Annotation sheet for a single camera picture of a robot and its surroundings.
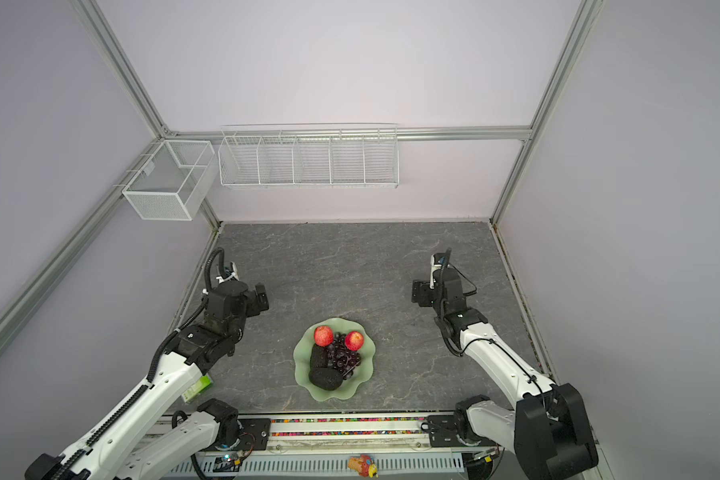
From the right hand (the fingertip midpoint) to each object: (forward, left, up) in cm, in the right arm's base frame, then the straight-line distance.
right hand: (430, 282), depth 86 cm
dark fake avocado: (-19, +32, -9) cm, 38 cm away
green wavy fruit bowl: (-18, +37, -10) cm, 42 cm away
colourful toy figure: (-42, +19, -10) cm, 48 cm away
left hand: (-7, +51, +6) cm, 51 cm away
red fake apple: (-14, +30, -6) cm, 34 cm away
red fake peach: (-15, +22, -5) cm, 27 cm away
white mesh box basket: (+33, +83, +12) cm, 90 cm away
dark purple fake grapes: (-19, +25, -10) cm, 33 cm away
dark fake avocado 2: (-25, +28, -6) cm, 38 cm away
